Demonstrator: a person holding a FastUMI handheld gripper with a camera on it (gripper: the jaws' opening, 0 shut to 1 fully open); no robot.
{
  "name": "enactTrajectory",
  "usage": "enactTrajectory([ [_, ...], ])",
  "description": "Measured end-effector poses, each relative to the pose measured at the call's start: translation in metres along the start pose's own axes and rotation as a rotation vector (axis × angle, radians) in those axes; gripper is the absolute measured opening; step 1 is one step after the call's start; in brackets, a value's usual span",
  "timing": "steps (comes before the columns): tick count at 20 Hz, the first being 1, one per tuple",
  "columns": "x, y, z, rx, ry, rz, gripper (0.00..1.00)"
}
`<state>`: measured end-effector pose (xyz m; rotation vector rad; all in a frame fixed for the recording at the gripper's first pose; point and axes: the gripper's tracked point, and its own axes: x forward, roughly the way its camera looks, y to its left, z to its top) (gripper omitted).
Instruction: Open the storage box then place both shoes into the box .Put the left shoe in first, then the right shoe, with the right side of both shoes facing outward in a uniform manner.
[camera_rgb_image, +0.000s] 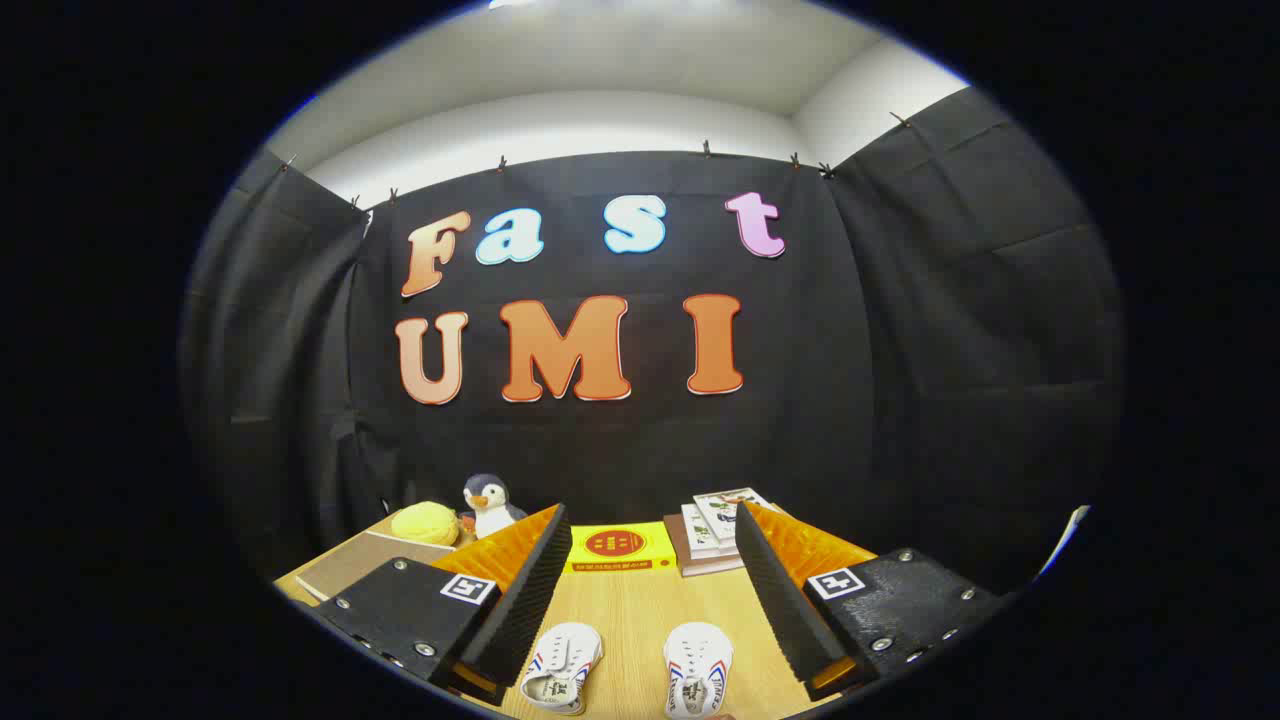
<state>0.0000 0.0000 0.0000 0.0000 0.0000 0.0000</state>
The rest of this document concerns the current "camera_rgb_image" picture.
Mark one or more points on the yellow book with red circle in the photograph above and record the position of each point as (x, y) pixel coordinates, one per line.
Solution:
(625, 545)

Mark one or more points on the penguin plush toy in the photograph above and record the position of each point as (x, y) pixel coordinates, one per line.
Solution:
(490, 515)

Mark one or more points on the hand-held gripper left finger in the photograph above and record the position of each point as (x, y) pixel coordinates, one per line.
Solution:
(525, 600)

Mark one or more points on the brown book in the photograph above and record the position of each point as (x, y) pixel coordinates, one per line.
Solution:
(700, 567)

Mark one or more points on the white striped canvas shoe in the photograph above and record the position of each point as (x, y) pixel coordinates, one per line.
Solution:
(698, 665)
(560, 665)

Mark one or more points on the white book with floral cover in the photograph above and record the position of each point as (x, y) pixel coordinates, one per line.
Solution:
(725, 510)

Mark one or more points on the yellow round plush bun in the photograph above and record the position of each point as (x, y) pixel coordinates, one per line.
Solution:
(425, 522)

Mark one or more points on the beige fabric storage box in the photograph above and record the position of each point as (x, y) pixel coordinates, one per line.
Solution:
(370, 565)

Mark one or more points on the black backdrop cloth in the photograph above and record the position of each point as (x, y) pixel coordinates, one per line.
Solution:
(620, 450)

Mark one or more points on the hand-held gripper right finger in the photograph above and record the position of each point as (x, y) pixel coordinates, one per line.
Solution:
(775, 600)

